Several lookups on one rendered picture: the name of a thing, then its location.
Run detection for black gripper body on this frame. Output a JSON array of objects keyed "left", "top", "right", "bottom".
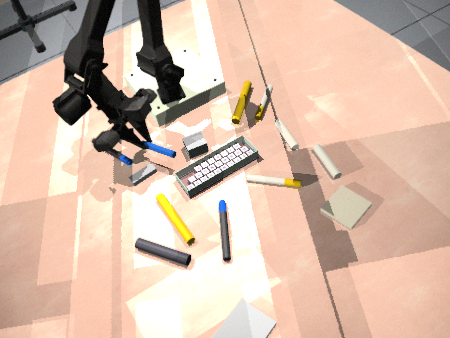
[{"left": 92, "top": 88, "right": 157, "bottom": 152}]

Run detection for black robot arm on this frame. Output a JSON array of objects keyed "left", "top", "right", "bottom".
[{"left": 51, "top": 0, "right": 186, "bottom": 127}]

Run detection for blue stylus with grey tip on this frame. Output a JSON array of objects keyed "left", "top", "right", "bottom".
[{"left": 142, "top": 140, "right": 176, "bottom": 158}]

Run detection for dark grey cylinder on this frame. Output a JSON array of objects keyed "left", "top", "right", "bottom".
[{"left": 135, "top": 238, "right": 191, "bottom": 265}]

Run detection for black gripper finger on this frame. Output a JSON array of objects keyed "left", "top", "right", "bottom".
[
  {"left": 128, "top": 120, "right": 152, "bottom": 143},
  {"left": 120, "top": 128, "right": 147, "bottom": 150}
]

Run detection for grey and blue marker pen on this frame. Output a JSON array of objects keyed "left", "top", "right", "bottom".
[
  {"left": 91, "top": 138, "right": 132, "bottom": 165},
  {"left": 219, "top": 200, "right": 231, "bottom": 262}
]

